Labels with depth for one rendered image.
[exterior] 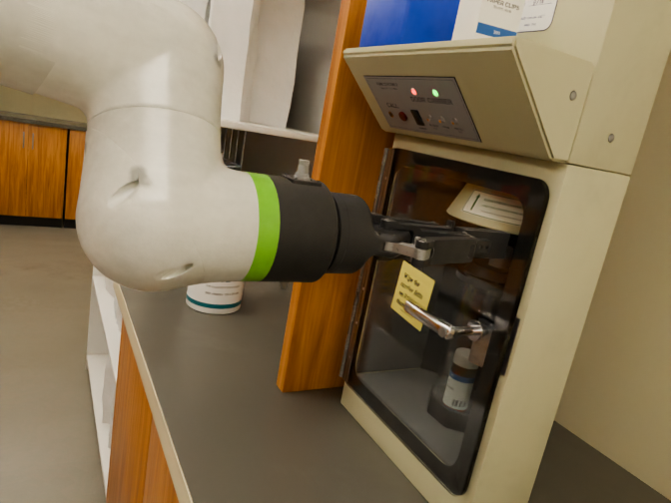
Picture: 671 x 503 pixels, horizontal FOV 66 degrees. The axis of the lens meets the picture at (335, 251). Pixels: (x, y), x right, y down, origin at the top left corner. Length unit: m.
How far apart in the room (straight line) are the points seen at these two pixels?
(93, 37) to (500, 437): 0.58
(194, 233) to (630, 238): 0.83
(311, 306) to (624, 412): 0.58
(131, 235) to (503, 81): 0.37
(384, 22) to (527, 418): 0.52
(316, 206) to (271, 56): 1.46
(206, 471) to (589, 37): 0.68
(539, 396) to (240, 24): 1.36
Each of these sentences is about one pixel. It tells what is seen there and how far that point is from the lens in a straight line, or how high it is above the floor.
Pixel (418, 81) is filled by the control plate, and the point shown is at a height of 1.47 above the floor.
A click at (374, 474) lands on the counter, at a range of 0.81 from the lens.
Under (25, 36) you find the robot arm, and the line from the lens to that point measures 0.40.
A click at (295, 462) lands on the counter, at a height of 0.94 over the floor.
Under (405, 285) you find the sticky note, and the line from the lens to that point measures 0.75.
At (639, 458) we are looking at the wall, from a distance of 1.08.
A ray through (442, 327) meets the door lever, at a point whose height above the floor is 1.21.
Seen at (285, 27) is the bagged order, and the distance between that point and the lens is 1.89.
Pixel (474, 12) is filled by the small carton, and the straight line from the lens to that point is 0.62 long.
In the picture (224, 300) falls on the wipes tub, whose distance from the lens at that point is 1.22.
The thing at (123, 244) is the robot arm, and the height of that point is 1.30.
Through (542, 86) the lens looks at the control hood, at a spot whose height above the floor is 1.48.
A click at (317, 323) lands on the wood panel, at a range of 0.91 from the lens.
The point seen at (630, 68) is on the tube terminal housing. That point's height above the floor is 1.52.
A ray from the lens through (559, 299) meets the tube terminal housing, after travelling 0.65.
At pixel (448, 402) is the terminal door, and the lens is 0.70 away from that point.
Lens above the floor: 1.41
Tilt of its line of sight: 13 degrees down
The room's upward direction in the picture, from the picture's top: 11 degrees clockwise
